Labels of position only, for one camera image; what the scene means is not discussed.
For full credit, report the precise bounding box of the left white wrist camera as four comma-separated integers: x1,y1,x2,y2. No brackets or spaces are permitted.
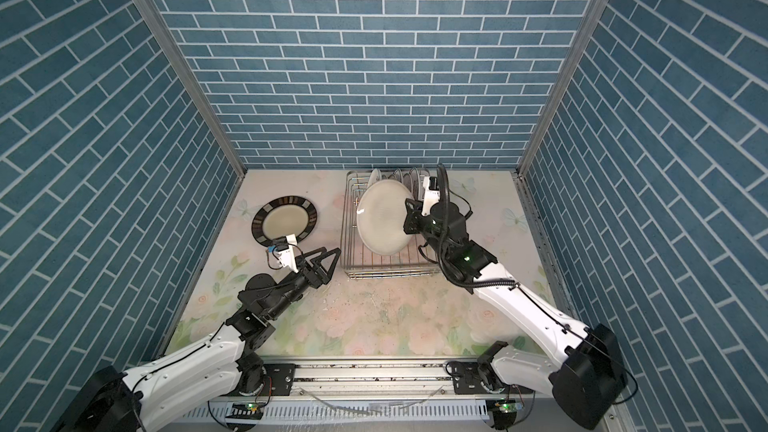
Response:
266,234,302,273

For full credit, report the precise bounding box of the green circuit board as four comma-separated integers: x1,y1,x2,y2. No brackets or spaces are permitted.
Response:
486,399,524,423
226,402,264,421

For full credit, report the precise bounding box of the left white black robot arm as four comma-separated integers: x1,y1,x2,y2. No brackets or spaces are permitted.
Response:
52,247,341,431

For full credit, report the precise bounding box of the plain grey white plate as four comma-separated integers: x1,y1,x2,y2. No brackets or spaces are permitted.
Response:
356,179,412,256

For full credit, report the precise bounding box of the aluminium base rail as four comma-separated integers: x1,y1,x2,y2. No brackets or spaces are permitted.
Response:
173,349,631,431

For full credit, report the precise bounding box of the patterned brown white plate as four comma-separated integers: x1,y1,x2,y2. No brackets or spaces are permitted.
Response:
409,167,423,200

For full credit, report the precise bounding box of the silver wire dish rack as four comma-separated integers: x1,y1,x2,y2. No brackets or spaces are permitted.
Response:
341,168,437,279

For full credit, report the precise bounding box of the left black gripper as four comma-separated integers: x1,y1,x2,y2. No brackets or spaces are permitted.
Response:
265,247,339,324

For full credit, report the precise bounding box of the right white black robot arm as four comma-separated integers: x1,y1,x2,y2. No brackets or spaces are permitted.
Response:
403,199,636,430

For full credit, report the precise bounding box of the right green circuit board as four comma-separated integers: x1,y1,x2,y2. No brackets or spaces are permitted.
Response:
486,399,524,423

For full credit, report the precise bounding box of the strawberry print blue rim plate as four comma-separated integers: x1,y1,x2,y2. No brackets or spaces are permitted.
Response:
368,168,381,187

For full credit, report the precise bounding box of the left green circuit board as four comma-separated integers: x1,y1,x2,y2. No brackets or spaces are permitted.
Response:
226,402,264,421

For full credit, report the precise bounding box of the dark patterned rim plate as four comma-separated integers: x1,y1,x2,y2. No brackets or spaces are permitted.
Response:
251,195,318,247

